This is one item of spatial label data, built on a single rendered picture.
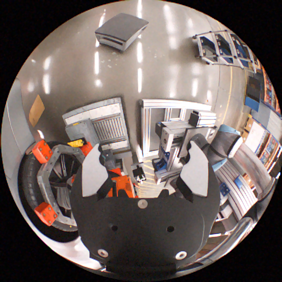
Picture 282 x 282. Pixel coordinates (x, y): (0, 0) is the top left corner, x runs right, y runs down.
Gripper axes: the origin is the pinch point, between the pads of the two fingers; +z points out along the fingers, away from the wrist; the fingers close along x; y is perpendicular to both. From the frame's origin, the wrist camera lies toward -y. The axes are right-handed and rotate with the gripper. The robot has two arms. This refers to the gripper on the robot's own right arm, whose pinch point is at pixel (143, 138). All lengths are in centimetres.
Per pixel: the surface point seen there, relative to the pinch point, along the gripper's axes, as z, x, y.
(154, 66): 107, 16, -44
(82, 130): 62, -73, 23
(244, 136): 318, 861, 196
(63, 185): -4.3, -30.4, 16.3
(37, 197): -17, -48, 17
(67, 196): -7.1, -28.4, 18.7
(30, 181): -13, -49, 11
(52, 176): 4, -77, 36
